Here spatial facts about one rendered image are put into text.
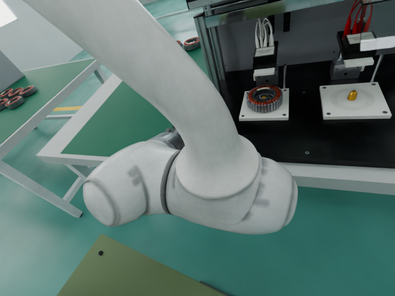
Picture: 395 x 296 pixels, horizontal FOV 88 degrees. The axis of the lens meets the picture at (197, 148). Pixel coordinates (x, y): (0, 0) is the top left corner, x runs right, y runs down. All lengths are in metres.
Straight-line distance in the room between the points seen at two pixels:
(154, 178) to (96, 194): 0.07
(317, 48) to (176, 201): 0.79
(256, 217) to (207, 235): 1.09
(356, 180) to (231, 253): 0.85
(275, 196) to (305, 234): 1.07
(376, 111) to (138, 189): 0.64
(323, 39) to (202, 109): 0.78
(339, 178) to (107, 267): 0.54
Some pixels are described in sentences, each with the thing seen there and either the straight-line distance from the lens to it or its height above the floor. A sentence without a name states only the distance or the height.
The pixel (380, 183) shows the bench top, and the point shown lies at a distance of 0.62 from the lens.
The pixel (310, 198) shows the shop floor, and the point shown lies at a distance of 1.41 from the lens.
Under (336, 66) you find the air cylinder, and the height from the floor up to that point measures 0.82.
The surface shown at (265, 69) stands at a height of 0.88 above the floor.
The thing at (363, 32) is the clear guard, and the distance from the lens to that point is 0.51.
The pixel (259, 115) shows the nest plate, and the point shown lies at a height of 0.78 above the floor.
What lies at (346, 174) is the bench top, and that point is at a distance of 0.61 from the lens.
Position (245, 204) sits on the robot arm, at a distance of 0.24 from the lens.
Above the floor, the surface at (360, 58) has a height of 0.88.
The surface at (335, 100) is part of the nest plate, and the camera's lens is 0.75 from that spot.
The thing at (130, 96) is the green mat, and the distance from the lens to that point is 1.14.
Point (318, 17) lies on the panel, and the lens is 0.89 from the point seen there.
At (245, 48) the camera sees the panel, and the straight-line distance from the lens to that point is 0.92.
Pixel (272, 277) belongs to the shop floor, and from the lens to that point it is 1.25.
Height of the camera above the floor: 1.23
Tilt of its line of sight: 45 degrees down
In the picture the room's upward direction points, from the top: 23 degrees counter-clockwise
